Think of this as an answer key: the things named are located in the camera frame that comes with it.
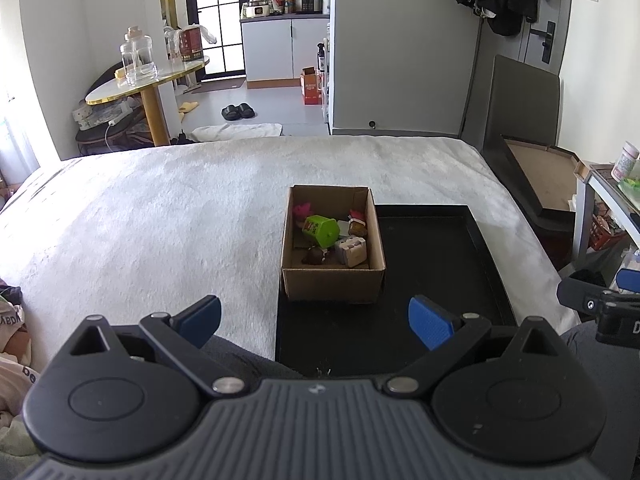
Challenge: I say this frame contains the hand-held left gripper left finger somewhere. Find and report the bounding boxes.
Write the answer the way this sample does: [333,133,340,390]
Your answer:
[67,294,249,400]

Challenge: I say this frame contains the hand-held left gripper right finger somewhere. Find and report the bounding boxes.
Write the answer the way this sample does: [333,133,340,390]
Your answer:
[383,295,571,401]

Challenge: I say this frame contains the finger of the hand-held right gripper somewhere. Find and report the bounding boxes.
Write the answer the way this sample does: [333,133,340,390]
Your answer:
[556,269,610,319]
[615,267,640,294]

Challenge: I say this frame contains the black tray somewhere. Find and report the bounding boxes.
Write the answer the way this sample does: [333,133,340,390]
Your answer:
[274,204,519,379]

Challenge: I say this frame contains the brown cardboard box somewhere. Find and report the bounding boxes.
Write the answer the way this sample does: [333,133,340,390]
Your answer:
[280,184,387,305]

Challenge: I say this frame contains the grey rabbit toy figure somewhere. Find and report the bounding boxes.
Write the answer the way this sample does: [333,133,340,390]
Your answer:
[334,236,367,256]

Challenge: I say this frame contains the red-hat toy figure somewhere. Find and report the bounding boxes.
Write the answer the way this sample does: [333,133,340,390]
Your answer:
[347,209,369,239]

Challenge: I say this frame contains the small brown-hat toy figure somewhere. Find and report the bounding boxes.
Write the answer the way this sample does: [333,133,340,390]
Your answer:
[302,247,336,266]

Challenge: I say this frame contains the red basket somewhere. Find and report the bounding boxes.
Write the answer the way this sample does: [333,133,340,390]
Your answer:
[588,214,626,251]

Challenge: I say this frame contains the person's grey trousers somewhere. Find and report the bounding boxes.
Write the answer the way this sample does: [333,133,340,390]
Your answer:
[202,321,640,480]

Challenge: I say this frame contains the white side table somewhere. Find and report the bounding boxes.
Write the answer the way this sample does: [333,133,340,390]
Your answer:
[574,160,640,262]

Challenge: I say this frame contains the white blanket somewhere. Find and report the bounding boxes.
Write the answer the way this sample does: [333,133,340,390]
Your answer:
[0,135,582,377]

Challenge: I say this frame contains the black flat cardboard box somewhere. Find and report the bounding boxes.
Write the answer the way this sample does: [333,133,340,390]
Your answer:
[482,134,584,234]

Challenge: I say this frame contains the white bottle pink cap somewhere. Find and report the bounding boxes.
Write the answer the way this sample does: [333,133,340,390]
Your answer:
[610,140,640,181]

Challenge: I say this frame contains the printed light cloth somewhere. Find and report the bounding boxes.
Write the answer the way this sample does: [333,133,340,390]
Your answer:
[0,285,42,463]

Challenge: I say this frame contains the grey leaning board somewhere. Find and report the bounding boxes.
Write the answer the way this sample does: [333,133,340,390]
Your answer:
[482,55,561,162]

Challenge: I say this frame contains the dark round bag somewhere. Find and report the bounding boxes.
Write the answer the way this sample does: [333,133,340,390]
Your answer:
[75,110,151,156]

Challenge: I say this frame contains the round gold-rimmed table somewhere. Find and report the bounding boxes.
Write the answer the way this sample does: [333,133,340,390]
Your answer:
[85,55,211,147]

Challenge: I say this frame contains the grey door mat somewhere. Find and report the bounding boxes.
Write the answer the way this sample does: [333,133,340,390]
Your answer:
[200,77,247,92]

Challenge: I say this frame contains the thin grey pole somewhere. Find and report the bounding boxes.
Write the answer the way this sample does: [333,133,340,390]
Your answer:
[458,15,484,139]

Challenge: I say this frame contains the orange carton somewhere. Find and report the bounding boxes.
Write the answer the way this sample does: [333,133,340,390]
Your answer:
[300,66,322,106]

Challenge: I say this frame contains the white narrow shelf rack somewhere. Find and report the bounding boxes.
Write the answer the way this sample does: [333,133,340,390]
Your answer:
[320,22,334,126]

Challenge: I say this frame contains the large glass jar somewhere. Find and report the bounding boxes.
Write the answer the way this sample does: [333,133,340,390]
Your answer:
[119,27,160,86]

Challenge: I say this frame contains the dark red canister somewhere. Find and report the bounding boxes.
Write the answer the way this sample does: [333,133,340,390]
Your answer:
[180,27,204,63]

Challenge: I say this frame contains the white kitchen cabinet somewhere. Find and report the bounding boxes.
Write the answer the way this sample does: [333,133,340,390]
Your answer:
[240,16,331,90]

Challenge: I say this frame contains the black framed glass door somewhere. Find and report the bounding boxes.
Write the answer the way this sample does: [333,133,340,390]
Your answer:
[184,0,247,79]

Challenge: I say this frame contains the white rice cooker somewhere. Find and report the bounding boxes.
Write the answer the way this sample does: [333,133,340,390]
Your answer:
[242,0,274,20]

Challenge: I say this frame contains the black door lock handle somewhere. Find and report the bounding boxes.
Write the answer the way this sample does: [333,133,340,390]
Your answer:
[529,20,557,65]

